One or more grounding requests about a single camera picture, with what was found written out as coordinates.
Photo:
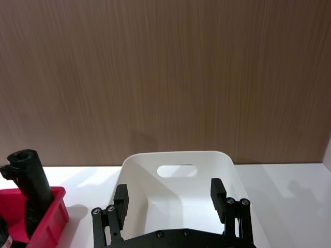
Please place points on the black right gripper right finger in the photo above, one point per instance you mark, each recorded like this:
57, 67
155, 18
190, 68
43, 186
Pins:
218, 201

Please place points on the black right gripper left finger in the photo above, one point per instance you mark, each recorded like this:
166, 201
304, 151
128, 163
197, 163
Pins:
121, 204

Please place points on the black garbage bag roll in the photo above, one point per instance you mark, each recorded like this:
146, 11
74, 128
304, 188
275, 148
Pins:
31, 175
3, 232

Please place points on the red plastic bin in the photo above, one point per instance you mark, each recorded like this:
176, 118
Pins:
51, 214

